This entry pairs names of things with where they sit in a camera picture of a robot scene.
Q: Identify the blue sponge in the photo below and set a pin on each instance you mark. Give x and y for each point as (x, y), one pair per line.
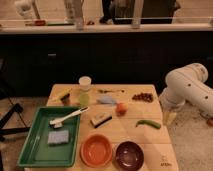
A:
(58, 137)

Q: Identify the black chair base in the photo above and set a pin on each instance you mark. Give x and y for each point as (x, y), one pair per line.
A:
(7, 123)

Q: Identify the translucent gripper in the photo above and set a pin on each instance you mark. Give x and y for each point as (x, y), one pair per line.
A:
(168, 116)

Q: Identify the dark purple bowl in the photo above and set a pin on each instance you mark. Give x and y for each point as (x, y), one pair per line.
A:
(129, 156)

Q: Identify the green pepper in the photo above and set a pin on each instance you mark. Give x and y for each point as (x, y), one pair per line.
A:
(151, 123)

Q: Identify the orange bowl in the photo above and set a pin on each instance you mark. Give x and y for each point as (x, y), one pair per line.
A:
(96, 151)

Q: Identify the light blue cloth piece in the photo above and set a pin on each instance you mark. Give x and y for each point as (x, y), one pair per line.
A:
(106, 100)

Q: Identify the white paper cup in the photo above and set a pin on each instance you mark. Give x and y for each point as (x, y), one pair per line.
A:
(85, 83)

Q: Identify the white dish brush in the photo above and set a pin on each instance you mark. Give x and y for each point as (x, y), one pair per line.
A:
(58, 122)

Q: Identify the green plastic tray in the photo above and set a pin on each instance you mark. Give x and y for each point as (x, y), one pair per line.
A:
(46, 146)

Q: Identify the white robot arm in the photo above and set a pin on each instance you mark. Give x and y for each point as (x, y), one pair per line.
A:
(186, 84)

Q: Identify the orange tomato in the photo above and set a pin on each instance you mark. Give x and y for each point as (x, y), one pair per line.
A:
(121, 109)

